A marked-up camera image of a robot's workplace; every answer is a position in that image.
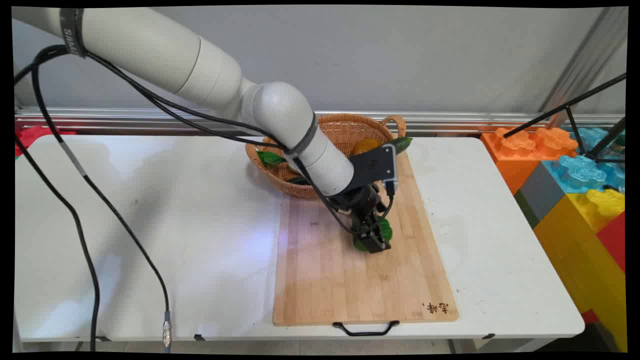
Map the bamboo cutting board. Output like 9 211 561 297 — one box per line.
272 150 460 337

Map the dark green cucumber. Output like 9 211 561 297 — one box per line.
352 217 394 253

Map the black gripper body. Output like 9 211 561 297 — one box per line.
327 182 388 221

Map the black tripod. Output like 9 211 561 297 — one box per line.
502 72 627 163

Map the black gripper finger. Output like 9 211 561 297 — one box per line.
352 212 373 241
367 210 392 254

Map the wicker basket with handles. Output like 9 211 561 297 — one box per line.
245 114 407 199

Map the aluminium frame rail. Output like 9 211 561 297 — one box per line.
15 106 626 136

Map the grey cable strap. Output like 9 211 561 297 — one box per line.
285 112 319 157

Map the orange foam block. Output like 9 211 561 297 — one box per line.
480 126 580 196

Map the thick black cable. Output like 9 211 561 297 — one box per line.
14 135 101 352

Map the green leafy vegetable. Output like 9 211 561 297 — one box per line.
256 150 287 168

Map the grey foam block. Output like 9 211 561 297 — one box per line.
515 161 566 228

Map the black velcro strap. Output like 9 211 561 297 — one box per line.
59 8 87 58

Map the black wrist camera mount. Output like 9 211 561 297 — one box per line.
348 144 399 196

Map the flat red foam block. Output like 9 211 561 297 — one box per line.
15 126 77 158

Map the blue foam block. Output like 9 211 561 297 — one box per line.
542 127 627 193

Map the orange round fruit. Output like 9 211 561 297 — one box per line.
351 138 382 156

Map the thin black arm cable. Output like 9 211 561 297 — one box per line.
82 52 361 236
82 50 396 236

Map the large red foam block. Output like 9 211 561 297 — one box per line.
596 212 627 273

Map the black cable with metal connector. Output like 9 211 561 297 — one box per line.
30 45 173 348

